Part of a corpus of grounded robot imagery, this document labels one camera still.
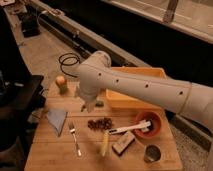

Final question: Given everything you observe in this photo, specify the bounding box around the yellow plastic bin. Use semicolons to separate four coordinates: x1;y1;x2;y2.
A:
106;67;166;109

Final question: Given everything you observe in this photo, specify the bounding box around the white handled utensil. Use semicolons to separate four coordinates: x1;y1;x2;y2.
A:
109;121;151;134

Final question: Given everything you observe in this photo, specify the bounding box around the wooden cutting board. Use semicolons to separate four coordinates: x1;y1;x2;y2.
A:
24;82;183;171

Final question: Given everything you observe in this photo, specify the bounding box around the pile of dark grapes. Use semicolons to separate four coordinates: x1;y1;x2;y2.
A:
87;117;113;131

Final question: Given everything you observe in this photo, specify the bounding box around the red clay bowl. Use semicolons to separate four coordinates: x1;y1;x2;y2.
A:
134;111;161;139

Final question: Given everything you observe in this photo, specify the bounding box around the metal cup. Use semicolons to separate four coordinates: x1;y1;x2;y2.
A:
144;145;161;163

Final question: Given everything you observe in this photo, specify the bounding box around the apple on green stand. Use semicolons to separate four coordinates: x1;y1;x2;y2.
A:
55;75;68;94

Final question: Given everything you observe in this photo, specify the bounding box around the black box device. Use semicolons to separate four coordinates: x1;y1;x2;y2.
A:
21;13;40;38

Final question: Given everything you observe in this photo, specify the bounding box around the black coiled cable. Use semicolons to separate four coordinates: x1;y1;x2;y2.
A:
58;52;82;78

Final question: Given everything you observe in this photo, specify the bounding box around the metal fork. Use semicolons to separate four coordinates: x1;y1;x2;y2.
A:
68;122;82;157

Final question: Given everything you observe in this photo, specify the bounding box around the wooden block brush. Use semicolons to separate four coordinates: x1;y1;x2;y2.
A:
112;131;135;156

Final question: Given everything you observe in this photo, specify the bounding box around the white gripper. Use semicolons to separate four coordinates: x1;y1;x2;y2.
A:
80;90;99;113

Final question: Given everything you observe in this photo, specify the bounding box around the metal rail beam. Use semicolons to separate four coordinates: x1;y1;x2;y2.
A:
25;0;213;139

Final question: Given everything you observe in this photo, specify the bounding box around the blue towel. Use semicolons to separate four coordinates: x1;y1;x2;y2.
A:
46;109;67;136

